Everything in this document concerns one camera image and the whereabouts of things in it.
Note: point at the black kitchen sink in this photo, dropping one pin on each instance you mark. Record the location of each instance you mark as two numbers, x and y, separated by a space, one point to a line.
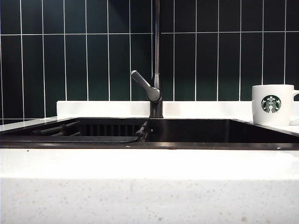
210 133

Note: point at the white Starbucks mug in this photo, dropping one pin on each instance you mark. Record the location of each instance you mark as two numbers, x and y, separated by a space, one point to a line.
261 116

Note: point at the dark metal faucet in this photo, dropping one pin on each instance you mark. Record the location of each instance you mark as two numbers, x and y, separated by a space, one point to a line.
156 107

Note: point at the black slotted sink caddy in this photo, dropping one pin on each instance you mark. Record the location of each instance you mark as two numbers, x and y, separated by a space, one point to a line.
105 130

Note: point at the black roll-up sink rack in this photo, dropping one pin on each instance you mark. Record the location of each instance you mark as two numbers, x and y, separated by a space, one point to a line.
56 130

